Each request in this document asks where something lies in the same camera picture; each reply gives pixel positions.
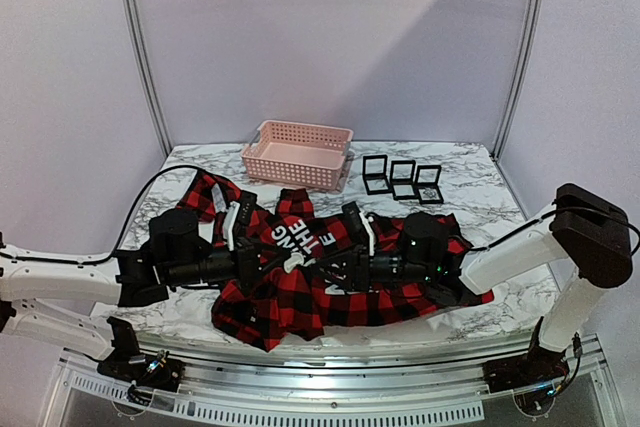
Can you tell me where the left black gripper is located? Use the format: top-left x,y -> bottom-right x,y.
166,237 -> 291,290

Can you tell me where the red black plaid shirt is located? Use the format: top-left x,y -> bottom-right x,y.
211,189 -> 494,352

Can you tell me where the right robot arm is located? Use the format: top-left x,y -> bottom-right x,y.
339,183 -> 639,383

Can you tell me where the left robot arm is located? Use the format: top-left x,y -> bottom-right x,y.
1,208 -> 263,381

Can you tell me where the black display box left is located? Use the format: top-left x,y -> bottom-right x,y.
362,154 -> 391,196

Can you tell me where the black display box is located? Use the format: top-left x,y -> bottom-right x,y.
362,154 -> 391,196
390,160 -> 418,201
414,165 -> 444,205

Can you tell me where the black display box middle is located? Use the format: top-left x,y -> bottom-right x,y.
390,160 -> 418,201

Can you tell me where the black display box right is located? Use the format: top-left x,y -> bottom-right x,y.
414,165 -> 444,205

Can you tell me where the pink plastic basket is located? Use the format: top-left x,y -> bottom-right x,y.
241,120 -> 353,191

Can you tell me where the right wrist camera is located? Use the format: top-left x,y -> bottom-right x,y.
341,202 -> 377,257

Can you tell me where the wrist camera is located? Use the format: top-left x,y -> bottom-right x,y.
222,191 -> 257,252
341,202 -> 377,257

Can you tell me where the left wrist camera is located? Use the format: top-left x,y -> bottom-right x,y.
222,191 -> 257,252

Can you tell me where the aluminium front rail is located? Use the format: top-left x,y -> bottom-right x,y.
41,335 -> 625,426

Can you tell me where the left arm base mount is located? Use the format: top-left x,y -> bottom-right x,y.
97,317 -> 186,407

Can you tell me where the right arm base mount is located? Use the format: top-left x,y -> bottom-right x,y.
482,346 -> 582,417

